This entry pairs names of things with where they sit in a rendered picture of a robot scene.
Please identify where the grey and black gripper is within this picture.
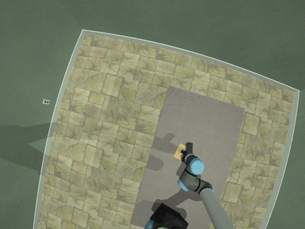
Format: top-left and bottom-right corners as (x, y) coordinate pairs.
(181, 150), (186, 163)

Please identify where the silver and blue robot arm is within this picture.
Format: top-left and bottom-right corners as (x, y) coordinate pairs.
(144, 142), (236, 229)

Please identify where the tan flat mat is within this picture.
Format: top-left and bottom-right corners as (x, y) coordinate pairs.
(173, 143), (186, 160)

